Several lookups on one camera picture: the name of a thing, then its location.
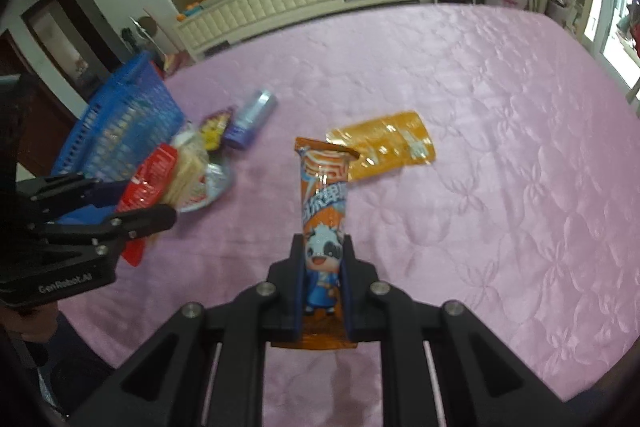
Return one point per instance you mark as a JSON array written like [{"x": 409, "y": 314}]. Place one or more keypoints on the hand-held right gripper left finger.
[{"x": 299, "y": 287}]

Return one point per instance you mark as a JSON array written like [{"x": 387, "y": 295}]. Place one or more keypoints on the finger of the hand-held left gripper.
[
  {"x": 60, "y": 194},
  {"x": 145, "y": 219}
]

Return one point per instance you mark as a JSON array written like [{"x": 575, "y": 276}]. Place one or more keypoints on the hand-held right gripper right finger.
[{"x": 346, "y": 287}]

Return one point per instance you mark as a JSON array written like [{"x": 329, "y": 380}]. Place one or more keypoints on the cracker packet with red ends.
[{"x": 152, "y": 177}]

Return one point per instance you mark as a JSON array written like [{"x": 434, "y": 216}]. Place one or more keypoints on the orange cartoon cow snack packet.
[{"x": 324, "y": 207}]

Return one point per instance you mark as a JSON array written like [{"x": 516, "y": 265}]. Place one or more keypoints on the blue plastic basket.
[{"x": 125, "y": 122}]

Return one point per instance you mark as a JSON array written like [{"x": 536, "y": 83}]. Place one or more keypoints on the red and white snack packet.
[{"x": 215, "y": 187}]

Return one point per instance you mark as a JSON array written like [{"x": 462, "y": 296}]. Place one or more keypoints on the small dark red yellow packet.
[{"x": 215, "y": 129}]

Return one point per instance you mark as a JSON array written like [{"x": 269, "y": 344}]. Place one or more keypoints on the blue purple snack packet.
[{"x": 250, "y": 117}]

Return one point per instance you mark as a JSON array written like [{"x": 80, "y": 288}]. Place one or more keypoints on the flat orange pouch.
[{"x": 395, "y": 142}]

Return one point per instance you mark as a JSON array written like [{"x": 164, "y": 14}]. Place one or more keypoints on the cream television cabinet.
[{"x": 280, "y": 2}]

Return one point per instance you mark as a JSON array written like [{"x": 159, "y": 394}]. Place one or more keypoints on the dark wooden door frame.
[{"x": 70, "y": 42}]

